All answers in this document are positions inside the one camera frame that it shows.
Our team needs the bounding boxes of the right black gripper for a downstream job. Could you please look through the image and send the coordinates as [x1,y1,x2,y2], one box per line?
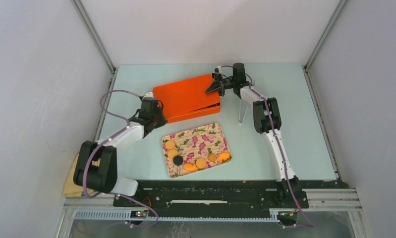
[205,74,236,98]

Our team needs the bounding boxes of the orange cookie tin box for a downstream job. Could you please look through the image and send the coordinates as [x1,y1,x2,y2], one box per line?
[164,103,221,123]

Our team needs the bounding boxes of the orange tin lid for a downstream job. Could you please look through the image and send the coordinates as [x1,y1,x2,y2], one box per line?
[153,74,221,113]

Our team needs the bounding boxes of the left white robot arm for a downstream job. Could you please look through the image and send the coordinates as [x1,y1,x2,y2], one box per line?
[73,97,168,207]

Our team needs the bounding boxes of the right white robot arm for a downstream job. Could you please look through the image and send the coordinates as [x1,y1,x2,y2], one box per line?
[205,62,302,207]

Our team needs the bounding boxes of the tan round cookie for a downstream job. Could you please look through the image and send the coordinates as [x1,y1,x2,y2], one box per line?
[195,158,207,169]
[165,140,176,150]
[167,149,178,159]

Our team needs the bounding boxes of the black round cookie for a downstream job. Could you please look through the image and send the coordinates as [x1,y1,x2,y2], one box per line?
[172,155,184,166]

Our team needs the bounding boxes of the floral cookie tray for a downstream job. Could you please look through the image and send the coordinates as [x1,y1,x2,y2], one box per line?
[162,122,232,178]

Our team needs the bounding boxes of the orange pumpkin cookie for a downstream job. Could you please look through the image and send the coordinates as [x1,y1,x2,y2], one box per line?
[217,152,231,162]
[183,163,198,172]

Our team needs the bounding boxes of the small tan cookie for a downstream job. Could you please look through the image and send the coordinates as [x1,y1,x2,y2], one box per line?
[207,154,217,163]

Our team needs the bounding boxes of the yellow cloth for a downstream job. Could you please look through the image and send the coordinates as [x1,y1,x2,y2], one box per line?
[62,154,84,197]

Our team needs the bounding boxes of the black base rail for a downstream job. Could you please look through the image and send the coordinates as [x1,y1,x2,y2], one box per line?
[133,180,296,219]

